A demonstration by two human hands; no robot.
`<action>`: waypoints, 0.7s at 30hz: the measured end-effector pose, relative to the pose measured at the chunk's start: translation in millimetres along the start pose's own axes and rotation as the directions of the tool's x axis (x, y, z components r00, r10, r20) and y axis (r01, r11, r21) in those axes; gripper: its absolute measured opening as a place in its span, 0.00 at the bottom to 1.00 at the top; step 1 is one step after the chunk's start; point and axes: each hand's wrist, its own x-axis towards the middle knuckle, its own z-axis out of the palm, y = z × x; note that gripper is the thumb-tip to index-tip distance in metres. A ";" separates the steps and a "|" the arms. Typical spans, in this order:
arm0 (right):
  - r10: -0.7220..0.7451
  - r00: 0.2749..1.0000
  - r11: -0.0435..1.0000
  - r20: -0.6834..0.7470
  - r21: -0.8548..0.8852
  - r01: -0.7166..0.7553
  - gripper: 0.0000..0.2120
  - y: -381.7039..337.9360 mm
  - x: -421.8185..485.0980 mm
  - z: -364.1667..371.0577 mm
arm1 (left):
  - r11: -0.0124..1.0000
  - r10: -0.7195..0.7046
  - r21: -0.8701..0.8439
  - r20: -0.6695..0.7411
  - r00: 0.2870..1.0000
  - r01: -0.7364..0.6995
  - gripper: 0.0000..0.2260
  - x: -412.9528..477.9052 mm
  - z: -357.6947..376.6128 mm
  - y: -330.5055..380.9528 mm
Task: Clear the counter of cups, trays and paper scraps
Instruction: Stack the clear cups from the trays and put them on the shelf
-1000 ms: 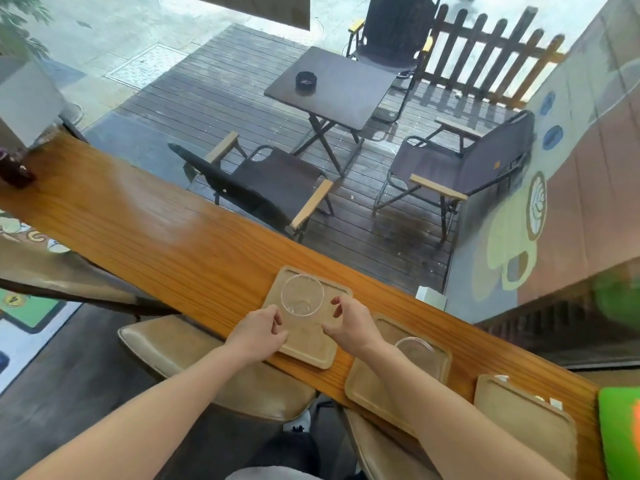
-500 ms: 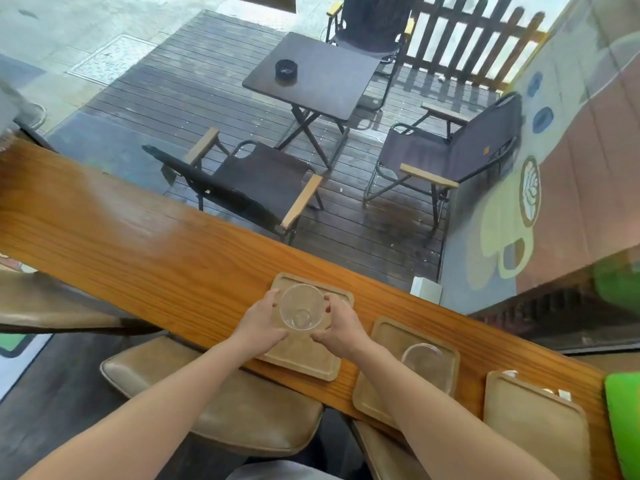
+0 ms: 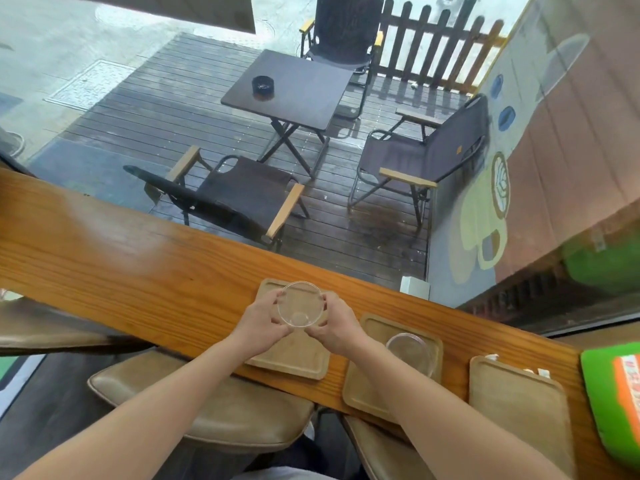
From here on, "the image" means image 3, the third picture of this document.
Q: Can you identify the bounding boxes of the person's right hand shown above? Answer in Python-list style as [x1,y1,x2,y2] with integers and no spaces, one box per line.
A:
[303,291,369,357]

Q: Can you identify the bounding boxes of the person's left hand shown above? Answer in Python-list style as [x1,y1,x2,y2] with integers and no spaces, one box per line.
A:
[227,288,296,361]

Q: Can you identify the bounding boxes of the square wooden tray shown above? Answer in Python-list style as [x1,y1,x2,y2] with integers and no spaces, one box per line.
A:
[469,355,577,478]
[342,312,445,425]
[245,278,332,381]

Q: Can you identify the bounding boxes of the person's left forearm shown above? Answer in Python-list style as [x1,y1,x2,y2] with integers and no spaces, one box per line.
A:
[15,339,261,480]

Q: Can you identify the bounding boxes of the person's right forearm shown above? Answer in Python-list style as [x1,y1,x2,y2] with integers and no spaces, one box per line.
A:
[345,339,571,480]

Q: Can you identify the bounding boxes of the person's dark clothing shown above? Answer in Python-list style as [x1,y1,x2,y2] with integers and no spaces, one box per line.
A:
[239,424,363,480]

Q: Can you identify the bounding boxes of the small white box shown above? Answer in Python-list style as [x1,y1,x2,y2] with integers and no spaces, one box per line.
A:
[399,276,431,301]

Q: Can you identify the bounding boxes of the brown leather stool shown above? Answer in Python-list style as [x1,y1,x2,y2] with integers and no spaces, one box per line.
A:
[342,414,436,480]
[0,297,156,358]
[87,347,316,455]

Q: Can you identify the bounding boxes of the black folding chair wooden armrests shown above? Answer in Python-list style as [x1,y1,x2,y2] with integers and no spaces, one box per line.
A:
[299,0,385,121]
[123,144,311,251]
[348,93,490,231]

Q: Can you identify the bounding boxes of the wooden table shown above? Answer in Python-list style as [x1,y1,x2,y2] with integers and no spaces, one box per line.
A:
[0,167,640,480]

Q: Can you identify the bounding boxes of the dark outdoor folding table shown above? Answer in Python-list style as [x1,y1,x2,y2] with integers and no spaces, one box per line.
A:
[220,48,355,181]

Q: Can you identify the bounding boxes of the green charging station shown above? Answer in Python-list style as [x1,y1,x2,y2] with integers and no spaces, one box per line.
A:
[579,342,640,471]

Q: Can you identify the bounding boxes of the painted wooden partition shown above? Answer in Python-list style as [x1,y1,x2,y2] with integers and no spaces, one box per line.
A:
[427,0,640,321]

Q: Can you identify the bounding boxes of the wooden picket fence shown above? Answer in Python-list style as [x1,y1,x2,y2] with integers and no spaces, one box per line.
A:
[372,0,509,93]

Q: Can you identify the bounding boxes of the dark awning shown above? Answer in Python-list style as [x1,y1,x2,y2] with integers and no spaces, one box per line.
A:
[59,0,257,35]

